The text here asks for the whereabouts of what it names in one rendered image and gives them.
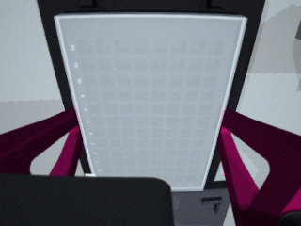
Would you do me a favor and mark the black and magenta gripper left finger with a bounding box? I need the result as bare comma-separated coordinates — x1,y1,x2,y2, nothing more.
0,107,83,176

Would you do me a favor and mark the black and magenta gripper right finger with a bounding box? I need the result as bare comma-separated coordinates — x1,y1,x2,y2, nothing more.
217,108,301,226

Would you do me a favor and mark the black rectangular plate nest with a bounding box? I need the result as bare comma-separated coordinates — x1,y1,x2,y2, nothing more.
37,0,265,182

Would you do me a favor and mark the grey bench mat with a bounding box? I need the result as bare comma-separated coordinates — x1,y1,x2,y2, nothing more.
0,0,301,190

